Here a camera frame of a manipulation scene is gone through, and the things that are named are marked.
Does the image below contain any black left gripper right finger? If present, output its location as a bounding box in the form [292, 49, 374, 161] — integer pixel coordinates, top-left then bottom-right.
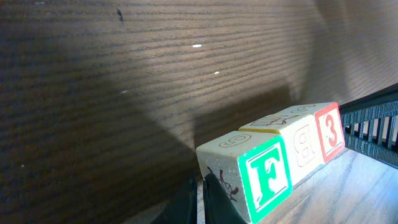
[203, 174, 247, 224]

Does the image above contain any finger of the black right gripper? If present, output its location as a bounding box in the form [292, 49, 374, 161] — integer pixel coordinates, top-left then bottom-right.
[340, 84, 397, 169]

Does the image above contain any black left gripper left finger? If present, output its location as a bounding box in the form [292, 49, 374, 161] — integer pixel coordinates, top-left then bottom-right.
[151, 175, 198, 224]

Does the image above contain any green F wooden block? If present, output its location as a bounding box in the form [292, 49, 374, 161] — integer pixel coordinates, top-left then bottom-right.
[196, 131, 293, 223]

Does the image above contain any red 3 wooden block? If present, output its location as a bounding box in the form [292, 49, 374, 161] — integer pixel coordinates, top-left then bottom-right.
[279, 102, 345, 164]

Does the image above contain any plain yellowish wooden block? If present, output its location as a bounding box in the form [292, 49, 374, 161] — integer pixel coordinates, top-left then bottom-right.
[238, 111, 326, 187]

